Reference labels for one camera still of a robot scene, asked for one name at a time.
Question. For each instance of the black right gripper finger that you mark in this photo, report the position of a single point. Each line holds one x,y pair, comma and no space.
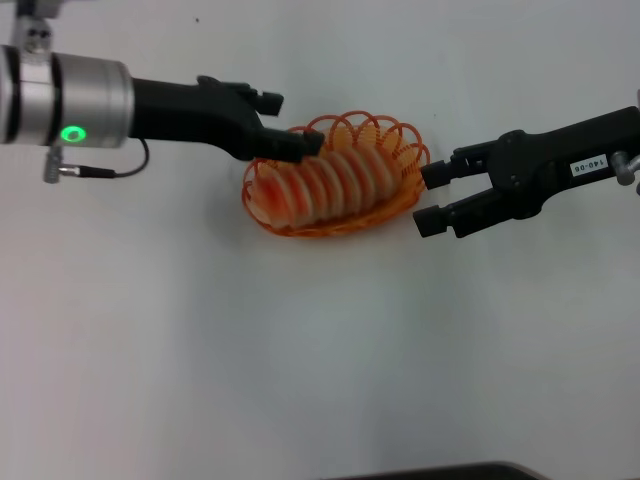
450,217
450,170

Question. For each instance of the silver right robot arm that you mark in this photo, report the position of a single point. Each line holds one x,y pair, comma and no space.
625,167

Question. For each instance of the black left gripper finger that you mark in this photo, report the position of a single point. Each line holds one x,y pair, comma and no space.
290,145
270,103

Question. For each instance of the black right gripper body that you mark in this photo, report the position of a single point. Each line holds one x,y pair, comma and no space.
540,170

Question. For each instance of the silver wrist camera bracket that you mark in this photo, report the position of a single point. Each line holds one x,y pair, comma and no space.
35,27

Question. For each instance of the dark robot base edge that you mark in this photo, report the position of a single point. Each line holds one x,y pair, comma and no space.
450,472

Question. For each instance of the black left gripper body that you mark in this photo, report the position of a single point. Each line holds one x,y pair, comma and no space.
200,117

